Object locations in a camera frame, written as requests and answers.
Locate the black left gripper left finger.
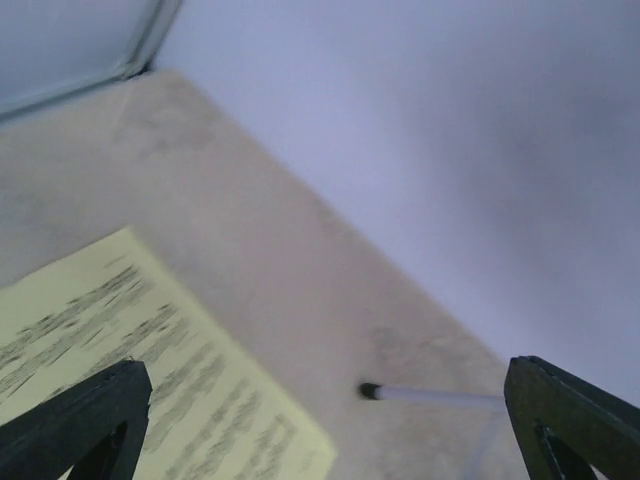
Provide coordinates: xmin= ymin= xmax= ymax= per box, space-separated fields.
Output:
xmin=1 ymin=360 xmax=152 ymax=479

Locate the white music stand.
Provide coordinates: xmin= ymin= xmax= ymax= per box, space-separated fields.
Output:
xmin=359 ymin=382 xmax=506 ymax=480

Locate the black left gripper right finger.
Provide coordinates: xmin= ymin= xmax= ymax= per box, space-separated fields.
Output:
xmin=504 ymin=356 xmax=639 ymax=479

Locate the yellow sheet music page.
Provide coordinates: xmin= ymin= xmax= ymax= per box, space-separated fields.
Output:
xmin=1 ymin=229 xmax=336 ymax=479

